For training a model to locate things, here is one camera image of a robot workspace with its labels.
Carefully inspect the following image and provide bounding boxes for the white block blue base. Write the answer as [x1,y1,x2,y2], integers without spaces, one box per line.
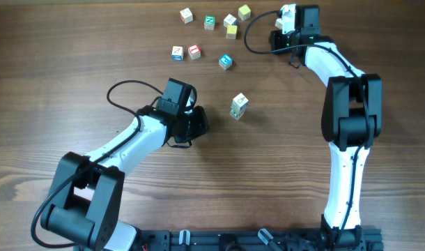
[171,46,184,61]

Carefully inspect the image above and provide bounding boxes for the green V block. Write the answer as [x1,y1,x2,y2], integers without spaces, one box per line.
[231,105,246,115]

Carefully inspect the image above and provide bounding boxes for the yellow block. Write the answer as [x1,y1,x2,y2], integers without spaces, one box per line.
[226,24,238,39]

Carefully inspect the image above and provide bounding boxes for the red L block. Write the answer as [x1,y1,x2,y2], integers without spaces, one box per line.
[187,45,201,60]

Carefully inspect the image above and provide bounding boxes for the yellow-green top block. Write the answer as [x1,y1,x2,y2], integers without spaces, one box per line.
[238,4,252,21]

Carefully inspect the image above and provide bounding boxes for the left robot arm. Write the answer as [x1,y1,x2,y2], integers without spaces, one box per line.
[30,78,208,250]

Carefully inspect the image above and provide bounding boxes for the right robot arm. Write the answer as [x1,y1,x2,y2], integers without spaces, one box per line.
[270,4,383,250]

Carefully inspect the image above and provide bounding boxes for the white block top left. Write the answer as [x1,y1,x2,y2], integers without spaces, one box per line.
[180,8,194,24]

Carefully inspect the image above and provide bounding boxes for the white block blue bottom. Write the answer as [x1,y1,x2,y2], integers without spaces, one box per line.
[232,93,249,107]

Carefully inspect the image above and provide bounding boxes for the white picture block far right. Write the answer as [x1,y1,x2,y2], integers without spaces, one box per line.
[275,18,283,29]

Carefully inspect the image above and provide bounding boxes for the white teal-edged block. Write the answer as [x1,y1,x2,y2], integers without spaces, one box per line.
[230,109,245,120]

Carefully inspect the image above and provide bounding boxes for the right black camera cable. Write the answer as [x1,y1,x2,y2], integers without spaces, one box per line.
[243,10,372,245]

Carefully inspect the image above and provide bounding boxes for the white block blue side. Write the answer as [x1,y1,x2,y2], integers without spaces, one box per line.
[224,14,238,28]

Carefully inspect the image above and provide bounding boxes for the blue P block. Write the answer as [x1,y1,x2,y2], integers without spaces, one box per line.
[219,54,233,70]

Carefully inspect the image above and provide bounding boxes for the green N block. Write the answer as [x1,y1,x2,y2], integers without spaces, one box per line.
[204,15,215,30]

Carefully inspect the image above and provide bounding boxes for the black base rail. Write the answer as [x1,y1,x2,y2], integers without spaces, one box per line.
[72,228,384,251]

